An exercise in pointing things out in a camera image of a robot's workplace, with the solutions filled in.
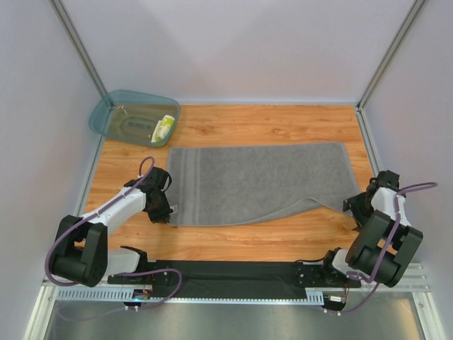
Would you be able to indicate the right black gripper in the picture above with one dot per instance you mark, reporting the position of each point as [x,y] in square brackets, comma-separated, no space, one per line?
[354,207]

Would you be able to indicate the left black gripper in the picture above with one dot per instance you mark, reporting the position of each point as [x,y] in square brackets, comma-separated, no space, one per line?
[160,213]

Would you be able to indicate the grey towel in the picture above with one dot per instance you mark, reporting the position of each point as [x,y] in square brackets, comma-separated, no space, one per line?
[226,186]

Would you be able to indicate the yellow green patterned towel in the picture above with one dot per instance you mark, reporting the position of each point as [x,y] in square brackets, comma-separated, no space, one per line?
[162,128]

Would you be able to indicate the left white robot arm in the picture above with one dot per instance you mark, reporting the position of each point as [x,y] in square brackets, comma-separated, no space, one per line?
[80,253]

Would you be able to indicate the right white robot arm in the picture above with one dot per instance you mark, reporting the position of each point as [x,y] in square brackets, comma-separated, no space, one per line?
[386,241]

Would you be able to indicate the teal transparent plastic tub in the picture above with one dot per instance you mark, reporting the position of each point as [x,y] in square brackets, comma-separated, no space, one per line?
[131,117]

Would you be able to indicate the aluminium front rail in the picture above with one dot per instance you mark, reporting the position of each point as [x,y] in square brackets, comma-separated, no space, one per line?
[161,283]

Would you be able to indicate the left aluminium frame post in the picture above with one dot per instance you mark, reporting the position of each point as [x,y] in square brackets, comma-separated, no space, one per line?
[74,37]

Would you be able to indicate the aluminium frame post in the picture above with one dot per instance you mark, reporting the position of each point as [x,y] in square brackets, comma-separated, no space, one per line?
[403,30]
[74,37]

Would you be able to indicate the right aluminium frame post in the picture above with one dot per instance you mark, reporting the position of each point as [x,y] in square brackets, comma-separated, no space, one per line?
[403,30]

